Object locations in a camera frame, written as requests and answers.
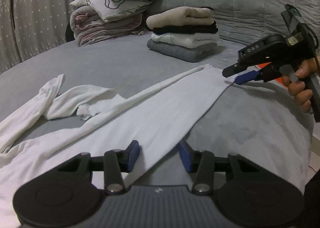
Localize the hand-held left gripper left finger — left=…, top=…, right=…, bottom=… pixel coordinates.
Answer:
left=57, top=140, right=140, bottom=195

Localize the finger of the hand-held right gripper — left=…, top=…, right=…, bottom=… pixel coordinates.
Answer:
left=222, top=64, right=272, bottom=78
left=234, top=70, right=282, bottom=86

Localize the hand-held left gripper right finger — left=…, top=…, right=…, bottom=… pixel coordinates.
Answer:
left=178, top=141, right=260, bottom=195

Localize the white long-sleeve shirt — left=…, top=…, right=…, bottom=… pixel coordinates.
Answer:
left=0, top=64, right=237, bottom=228

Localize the person's right hand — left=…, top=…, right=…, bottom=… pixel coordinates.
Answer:
left=282, top=58, right=320, bottom=113

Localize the orange booklet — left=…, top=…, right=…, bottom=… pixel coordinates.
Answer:
left=255, top=62, right=290, bottom=91

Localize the folded black garment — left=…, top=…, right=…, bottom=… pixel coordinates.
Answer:
left=151, top=19, right=218, bottom=35

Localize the folded grey garment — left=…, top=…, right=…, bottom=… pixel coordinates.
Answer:
left=147, top=39, right=218, bottom=63

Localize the folded white garment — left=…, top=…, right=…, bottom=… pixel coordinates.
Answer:
left=151, top=32, right=220, bottom=48

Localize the folded beige garment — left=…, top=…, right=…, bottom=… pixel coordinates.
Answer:
left=146, top=6, right=215, bottom=30

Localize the folded floral quilt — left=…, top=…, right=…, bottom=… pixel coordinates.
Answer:
left=69, top=8, right=143, bottom=47

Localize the person's dark clothing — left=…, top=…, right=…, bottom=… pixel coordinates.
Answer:
left=304, top=165, right=320, bottom=228

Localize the black round object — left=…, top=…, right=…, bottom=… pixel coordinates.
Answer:
left=65, top=21, right=75, bottom=43

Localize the grey star-print curtain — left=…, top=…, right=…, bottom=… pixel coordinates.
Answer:
left=0, top=0, right=135, bottom=73

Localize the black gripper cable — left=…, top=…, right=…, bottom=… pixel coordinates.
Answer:
left=306, top=26, right=320, bottom=73

